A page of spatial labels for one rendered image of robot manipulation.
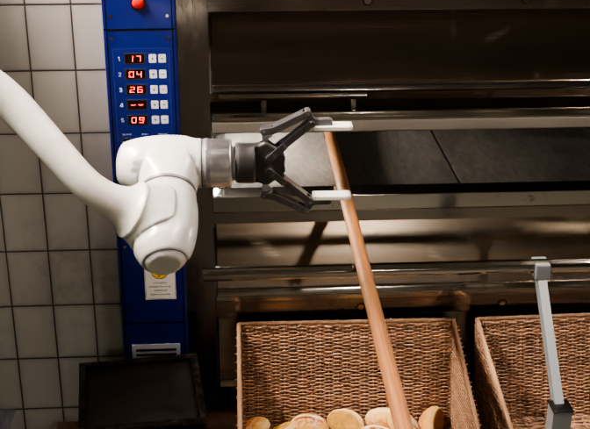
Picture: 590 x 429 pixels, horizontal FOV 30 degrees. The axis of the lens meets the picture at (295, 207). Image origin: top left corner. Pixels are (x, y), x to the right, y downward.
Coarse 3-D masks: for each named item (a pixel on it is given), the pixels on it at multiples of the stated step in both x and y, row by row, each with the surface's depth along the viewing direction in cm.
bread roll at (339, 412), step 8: (328, 416) 274; (336, 416) 273; (344, 416) 272; (352, 416) 271; (360, 416) 272; (328, 424) 274; (336, 424) 272; (344, 424) 271; (352, 424) 271; (360, 424) 270
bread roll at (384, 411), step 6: (378, 408) 274; (384, 408) 274; (366, 414) 274; (372, 414) 273; (378, 414) 272; (384, 414) 272; (366, 420) 274; (372, 420) 272; (378, 420) 272; (384, 420) 271
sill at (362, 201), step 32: (224, 192) 265; (256, 192) 265; (288, 192) 265; (352, 192) 265; (384, 192) 265; (416, 192) 266; (448, 192) 266; (480, 192) 266; (512, 192) 267; (544, 192) 267; (576, 192) 268
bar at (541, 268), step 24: (312, 264) 231; (336, 264) 231; (384, 264) 231; (408, 264) 231; (432, 264) 232; (456, 264) 232; (480, 264) 232; (504, 264) 232; (528, 264) 233; (552, 264) 233; (576, 264) 233; (552, 336) 229; (552, 360) 227; (552, 384) 225; (552, 408) 222
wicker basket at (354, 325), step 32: (320, 320) 274; (352, 320) 274; (416, 320) 275; (448, 320) 275; (256, 352) 274; (288, 352) 275; (320, 352) 275; (416, 352) 276; (448, 352) 277; (288, 384) 276; (320, 384) 276; (352, 384) 277; (416, 384) 278; (448, 384) 278; (288, 416) 277; (320, 416) 278; (416, 416) 279; (448, 416) 279
